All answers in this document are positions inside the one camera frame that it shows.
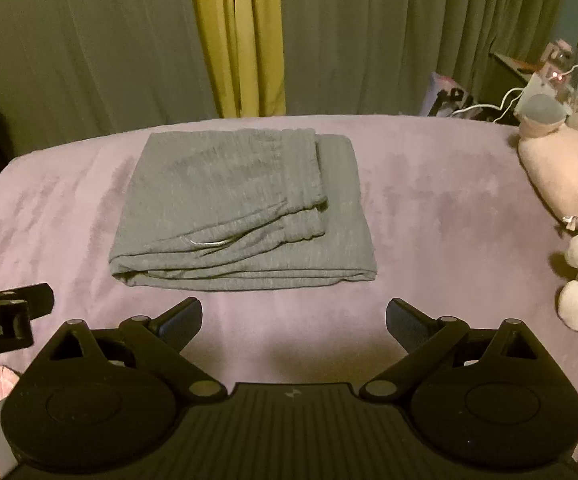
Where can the dark nightstand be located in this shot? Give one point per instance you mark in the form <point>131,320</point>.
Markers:
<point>511,75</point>

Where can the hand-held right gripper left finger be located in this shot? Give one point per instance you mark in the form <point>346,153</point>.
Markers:
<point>181,322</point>

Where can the lilac blanket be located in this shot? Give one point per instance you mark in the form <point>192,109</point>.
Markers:
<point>444,210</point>

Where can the pink plush toy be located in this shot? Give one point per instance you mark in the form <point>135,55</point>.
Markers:
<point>564,160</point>

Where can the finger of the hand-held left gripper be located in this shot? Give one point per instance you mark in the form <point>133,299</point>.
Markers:
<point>36,297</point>

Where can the grey pants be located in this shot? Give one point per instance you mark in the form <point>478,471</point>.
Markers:
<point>229,210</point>

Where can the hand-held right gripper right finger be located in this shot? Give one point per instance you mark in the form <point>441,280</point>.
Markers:
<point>406,327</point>

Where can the device with red light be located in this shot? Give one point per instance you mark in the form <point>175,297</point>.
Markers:
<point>554,72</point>

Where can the yellow curtain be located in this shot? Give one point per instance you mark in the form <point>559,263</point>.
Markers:
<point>239,35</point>

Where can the grey-green curtain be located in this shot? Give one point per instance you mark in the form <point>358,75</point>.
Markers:
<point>394,35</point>
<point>94,45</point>

